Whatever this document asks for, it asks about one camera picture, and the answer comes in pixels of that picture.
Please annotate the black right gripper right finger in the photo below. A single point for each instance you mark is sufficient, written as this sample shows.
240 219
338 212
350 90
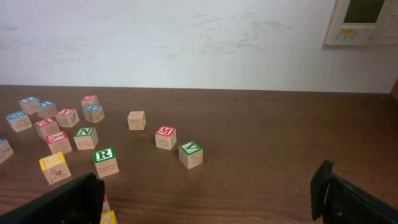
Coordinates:
338 201

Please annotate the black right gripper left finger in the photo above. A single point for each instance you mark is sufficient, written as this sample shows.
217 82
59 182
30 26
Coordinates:
78 201

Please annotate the red 3 wooden block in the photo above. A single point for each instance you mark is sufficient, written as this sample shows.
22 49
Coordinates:
106 208

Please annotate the yellow S wooden block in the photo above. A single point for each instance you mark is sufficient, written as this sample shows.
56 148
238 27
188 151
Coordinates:
108 218

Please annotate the yellow wooden block near R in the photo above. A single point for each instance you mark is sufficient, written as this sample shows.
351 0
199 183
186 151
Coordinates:
54 168

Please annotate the green R wooden block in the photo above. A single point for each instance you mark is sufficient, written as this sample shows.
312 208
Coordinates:
105 162

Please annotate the red Y block lower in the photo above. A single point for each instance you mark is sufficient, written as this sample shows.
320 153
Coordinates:
59 142

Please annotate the red y block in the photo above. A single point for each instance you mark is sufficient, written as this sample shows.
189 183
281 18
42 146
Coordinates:
67 118
59 142

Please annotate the green N wooden block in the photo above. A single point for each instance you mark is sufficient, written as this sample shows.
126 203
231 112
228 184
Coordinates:
86 138

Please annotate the red E wooden block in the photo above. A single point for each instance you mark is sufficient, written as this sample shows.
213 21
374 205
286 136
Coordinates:
46 127

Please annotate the red Y block upper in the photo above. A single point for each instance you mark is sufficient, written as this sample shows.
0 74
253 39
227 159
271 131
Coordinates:
67 118

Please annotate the blue X wooden block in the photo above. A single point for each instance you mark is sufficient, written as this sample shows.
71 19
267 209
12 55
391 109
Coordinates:
93 113

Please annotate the blue T wooden block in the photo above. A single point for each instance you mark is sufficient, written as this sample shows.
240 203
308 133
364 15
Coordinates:
5 150

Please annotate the blue D wooden block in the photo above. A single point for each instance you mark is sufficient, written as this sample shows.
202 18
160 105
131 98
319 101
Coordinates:
46 109

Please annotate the plain wooden block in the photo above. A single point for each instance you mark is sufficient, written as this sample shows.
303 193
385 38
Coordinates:
136 120

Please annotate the blue H wooden block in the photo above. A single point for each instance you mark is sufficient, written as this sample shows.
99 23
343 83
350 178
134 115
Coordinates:
19 121

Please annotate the red C wooden block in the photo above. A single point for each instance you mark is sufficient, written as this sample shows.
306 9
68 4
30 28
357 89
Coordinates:
89 100

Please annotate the red M wooden block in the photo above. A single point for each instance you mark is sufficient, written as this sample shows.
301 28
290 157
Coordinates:
166 137

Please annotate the blue L wooden block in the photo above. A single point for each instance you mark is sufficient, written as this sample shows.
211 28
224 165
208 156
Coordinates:
28 104

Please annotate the green V wooden block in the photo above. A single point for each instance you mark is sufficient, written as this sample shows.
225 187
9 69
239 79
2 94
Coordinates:
190 154

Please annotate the beige wall control panel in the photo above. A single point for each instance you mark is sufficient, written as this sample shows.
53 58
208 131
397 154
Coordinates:
363 23

